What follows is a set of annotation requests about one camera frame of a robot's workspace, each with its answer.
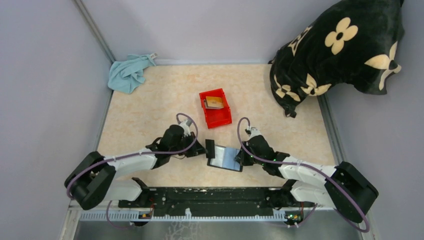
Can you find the light blue cloth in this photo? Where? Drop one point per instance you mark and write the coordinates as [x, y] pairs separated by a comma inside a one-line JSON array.
[[126, 76]]

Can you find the aluminium front rail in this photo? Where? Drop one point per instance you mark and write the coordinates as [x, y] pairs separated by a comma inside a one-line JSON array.
[[115, 213]]

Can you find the black leather card holder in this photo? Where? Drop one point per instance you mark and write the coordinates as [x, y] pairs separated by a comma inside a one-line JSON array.
[[222, 157]]

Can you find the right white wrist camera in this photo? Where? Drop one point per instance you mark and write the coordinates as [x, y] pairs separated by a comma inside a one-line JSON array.
[[252, 132]]

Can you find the red plastic bin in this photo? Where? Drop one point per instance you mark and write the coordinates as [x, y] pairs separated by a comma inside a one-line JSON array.
[[216, 118]]

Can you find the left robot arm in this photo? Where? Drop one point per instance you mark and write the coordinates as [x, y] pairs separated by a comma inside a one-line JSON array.
[[98, 178]]

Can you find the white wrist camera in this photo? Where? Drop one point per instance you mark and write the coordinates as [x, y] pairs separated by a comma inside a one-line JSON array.
[[185, 124], [252, 132]]

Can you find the stack of credit cards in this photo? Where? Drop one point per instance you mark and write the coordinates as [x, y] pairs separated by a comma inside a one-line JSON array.
[[213, 104]]

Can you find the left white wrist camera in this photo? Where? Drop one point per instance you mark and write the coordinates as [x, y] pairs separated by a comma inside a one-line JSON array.
[[185, 124]]

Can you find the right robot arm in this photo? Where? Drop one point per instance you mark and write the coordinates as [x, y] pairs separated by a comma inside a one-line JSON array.
[[328, 182]]

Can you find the black floral blanket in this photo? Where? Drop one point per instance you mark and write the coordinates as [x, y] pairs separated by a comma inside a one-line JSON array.
[[353, 42]]

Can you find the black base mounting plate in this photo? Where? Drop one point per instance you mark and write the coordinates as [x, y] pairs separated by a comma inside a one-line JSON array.
[[214, 202]]

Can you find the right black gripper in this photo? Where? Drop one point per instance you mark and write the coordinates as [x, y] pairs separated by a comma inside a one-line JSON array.
[[241, 157]]

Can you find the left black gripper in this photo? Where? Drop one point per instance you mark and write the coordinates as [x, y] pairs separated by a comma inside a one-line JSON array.
[[197, 150]]

